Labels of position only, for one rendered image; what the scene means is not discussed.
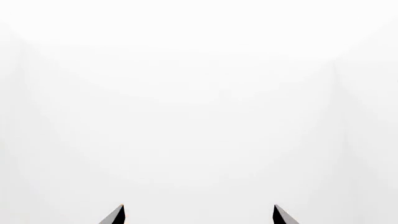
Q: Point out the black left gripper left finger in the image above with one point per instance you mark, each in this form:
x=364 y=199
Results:
x=115 y=217

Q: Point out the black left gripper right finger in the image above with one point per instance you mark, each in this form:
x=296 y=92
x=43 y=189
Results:
x=281 y=218

